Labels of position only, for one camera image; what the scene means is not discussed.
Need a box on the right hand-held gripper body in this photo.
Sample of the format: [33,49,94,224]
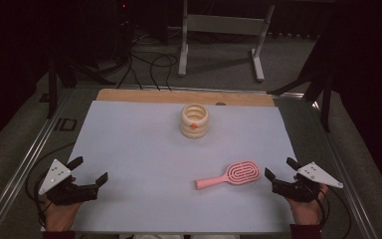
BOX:
[271,161,344,204]

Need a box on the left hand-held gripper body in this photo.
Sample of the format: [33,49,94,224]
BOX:
[38,158,99,207]

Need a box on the pink hairbrush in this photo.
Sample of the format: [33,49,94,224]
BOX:
[195,160,262,191]

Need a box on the cream ribbed cup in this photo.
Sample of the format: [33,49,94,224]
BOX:
[179,103,210,139]

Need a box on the person's right hand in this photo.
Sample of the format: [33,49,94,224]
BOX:
[286,183,329,227]

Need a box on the person's left hand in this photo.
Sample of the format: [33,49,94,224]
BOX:
[43,198,83,232]

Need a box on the black tripod stand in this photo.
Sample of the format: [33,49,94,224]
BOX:
[268,19,334,133]
[44,49,117,120]

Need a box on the black equipment rack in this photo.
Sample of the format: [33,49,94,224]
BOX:
[95,0,137,68]

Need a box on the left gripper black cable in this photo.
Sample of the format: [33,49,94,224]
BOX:
[24,142,78,230]

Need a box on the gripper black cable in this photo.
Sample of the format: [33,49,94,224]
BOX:
[316,185,353,231]
[24,142,78,230]

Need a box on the aluminium floor rail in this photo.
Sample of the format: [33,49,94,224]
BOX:
[0,89,75,239]
[125,84,305,100]
[311,101,381,239]

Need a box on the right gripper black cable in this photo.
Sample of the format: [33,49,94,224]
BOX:
[316,185,353,231]

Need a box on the black floor cable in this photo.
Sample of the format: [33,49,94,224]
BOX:
[116,49,144,91]
[149,53,179,92]

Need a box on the white metal desk frame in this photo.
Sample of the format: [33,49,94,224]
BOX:
[177,0,276,83]

